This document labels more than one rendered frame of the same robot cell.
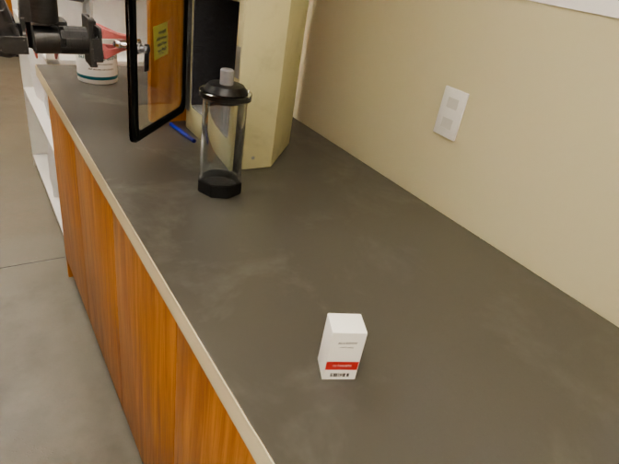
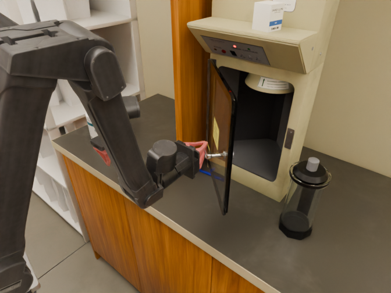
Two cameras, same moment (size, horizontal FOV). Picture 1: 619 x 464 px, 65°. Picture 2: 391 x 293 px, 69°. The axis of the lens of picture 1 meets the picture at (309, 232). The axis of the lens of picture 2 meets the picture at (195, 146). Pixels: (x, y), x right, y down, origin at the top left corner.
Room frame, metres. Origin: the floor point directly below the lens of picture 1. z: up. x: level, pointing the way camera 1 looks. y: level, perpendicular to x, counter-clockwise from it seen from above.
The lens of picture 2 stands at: (0.48, 0.67, 1.67)
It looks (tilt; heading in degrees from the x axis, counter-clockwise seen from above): 34 degrees down; 347
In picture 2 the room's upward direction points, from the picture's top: straight up
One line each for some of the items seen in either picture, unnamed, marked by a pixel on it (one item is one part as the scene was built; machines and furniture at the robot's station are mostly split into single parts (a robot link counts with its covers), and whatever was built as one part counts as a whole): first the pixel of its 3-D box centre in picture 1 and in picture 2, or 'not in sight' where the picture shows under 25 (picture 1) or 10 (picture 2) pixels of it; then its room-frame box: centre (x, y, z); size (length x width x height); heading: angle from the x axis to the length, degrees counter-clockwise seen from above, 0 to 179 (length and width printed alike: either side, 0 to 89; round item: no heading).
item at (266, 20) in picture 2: not in sight; (267, 16); (1.17, 0.33, 1.54); 0.05 x 0.05 x 0.06; 27
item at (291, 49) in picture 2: not in sight; (246, 46); (1.21, 0.36, 1.46); 0.32 x 0.12 x 0.10; 38
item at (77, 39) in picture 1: (76, 40); (179, 164); (1.09, 0.57, 1.20); 0.07 x 0.07 x 0.10; 38
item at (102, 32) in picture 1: (111, 42); (196, 153); (1.13, 0.52, 1.19); 0.09 x 0.07 x 0.07; 128
